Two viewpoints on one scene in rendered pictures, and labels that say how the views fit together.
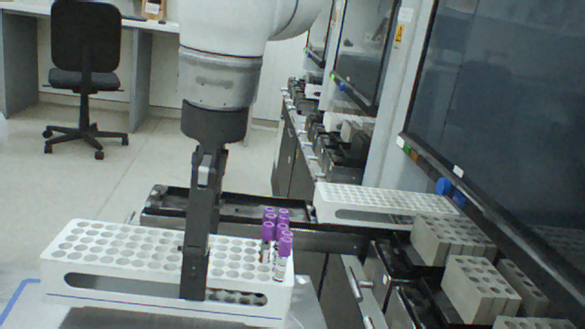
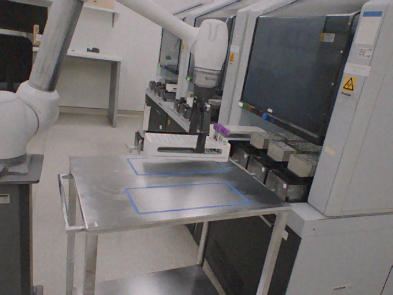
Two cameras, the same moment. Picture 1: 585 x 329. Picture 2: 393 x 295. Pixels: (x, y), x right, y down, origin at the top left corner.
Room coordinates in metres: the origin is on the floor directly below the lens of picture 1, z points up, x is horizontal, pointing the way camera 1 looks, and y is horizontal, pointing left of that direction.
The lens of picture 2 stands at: (-0.59, 0.38, 1.25)
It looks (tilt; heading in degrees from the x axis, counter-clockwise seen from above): 18 degrees down; 345
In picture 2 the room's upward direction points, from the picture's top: 9 degrees clockwise
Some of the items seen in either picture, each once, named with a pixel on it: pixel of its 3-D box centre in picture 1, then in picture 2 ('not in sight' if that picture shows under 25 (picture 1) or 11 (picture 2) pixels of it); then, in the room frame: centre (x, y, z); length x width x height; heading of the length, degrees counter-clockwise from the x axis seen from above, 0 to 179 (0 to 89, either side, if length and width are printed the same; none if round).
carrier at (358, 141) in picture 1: (359, 147); (212, 112); (1.31, -0.20, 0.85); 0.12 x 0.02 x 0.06; 8
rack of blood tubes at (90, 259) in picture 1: (175, 270); (186, 147); (0.50, 0.12, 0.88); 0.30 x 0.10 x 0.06; 95
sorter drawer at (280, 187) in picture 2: not in sight; (339, 182); (0.50, -0.56, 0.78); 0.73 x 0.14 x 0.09; 98
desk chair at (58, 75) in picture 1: (87, 75); (6, 85); (3.14, 1.50, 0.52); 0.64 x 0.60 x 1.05; 28
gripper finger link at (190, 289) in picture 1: (194, 273); (201, 142); (0.45, 0.09, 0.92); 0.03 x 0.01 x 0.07; 95
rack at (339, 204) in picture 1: (383, 210); (236, 134); (0.91, -0.22, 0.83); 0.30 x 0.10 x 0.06; 98
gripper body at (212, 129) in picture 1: (212, 141); (202, 98); (0.50, 0.09, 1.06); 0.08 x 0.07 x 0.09; 5
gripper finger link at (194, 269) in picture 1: (194, 261); (204, 137); (0.43, 0.08, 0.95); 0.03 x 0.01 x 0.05; 5
